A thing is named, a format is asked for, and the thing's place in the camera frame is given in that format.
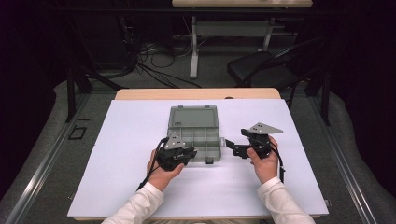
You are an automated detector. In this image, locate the white table sheet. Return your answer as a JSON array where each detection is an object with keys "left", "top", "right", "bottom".
[{"left": 66, "top": 98, "right": 330, "bottom": 218}]

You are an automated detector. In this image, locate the person's right hand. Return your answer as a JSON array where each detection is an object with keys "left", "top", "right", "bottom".
[{"left": 247, "top": 135, "right": 279, "bottom": 185}]

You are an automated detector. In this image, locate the hand-held gripper black cable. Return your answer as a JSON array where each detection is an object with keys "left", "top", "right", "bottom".
[
  {"left": 269, "top": 144, "right": 287, "bottom": 185},
  {"left": 135, "top": 136, "right": 169, "bottom": 191}
]

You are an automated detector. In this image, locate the grey transparent compartment box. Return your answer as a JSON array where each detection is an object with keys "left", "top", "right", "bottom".
[{"left": 166, "top": 105, "right": 226, "bottom": 165}]

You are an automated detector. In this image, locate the black folding chair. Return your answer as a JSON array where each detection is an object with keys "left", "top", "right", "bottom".
[{"left": 226, "top": 36, "right": 328, "bottom": 110}]

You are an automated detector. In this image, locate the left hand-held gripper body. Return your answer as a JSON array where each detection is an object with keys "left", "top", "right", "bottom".
[{"left": 154, "top": 130, "right": 188, "bottom": 172}]

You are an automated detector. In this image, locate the aluminium floor rail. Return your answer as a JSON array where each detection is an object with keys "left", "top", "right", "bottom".
[
  {"left": 307, "top": 96, "right": 377, "bottom": 224},
  {"left": 6, "top": 92, "right": 92, "bottom": 224}
]

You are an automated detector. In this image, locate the person's left hand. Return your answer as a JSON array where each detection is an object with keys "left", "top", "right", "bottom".
[{"left": 147, "top": 148, "right": 185, "bottom": 192}]

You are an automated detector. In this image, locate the right hand-held gripper black cable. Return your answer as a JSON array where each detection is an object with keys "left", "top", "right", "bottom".
[{"left": 269, "top": 144, "right": 287, "bottom": 185}]

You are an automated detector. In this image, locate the left hand-held gripper black cable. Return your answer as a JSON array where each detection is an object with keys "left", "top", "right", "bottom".
[{"left": 135, "top": 136, "right": 169, "bottom": 191}]

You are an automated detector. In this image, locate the bundle of floor cables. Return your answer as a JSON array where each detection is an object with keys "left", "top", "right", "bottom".
[{"left": 124, "top": 40, "right": 204, "bottom": 90}]

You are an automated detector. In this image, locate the white metal frame desk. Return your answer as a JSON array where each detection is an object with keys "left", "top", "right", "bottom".
[{"left": 171, "top": 0, "right": 313, "bottom": 79}]

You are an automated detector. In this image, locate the black metal stand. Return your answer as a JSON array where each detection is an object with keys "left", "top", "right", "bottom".
[
  {"left": 304, "top": 71, "right": 332, "bottom": 126},
  {"left": 64, "top": 66, "right": 125, "bottom": 123}
]

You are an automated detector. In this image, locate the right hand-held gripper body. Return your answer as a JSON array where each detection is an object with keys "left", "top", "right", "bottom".
[{"left": 241, "top": 121, "right": 284, "bottom": 159}]

